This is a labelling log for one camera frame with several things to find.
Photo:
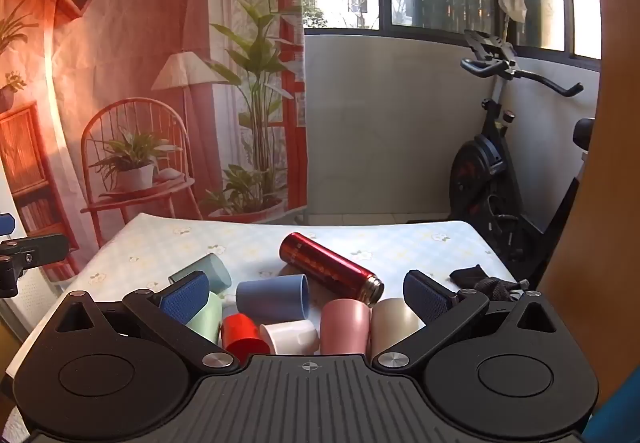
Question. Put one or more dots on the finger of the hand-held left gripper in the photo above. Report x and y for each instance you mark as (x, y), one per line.
(35, 250)
(6, 224)

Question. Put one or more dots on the black exercise bike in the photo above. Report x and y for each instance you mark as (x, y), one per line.
(475, 173)

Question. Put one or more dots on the white cup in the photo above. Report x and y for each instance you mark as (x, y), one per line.
(290, 335)

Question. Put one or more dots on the black glove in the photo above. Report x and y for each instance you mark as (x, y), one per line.
(492, 285)

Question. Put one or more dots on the red cup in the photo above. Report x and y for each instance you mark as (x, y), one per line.
(240, 334)

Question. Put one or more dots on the printed wall tapestry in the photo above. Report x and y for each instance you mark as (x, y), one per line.
(150, 48)

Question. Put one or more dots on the red metal thermos bottle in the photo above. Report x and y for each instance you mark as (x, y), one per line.
(320, 263)

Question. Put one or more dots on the pink cup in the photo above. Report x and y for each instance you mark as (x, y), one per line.
(345, 323)

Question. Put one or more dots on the brown wooden board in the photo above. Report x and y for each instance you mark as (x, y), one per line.
(615, 173)

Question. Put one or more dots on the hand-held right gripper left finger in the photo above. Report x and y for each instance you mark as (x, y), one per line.
(184, 300)

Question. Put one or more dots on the blue cloth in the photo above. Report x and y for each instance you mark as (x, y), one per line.
(617, 413)

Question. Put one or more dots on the blue cup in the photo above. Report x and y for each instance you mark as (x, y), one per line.
(270, 295)

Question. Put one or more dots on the beige cup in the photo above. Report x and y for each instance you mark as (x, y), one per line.
(392, 322)

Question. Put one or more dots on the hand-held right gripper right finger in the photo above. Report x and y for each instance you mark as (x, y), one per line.
(425, 299)

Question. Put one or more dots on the mint green cup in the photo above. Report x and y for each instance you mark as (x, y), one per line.
(209, 319)

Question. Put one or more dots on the grey teal cup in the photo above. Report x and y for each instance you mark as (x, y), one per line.
(215, 268)

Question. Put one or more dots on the floral light tablecloth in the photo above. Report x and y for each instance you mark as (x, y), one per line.
(400, 243)

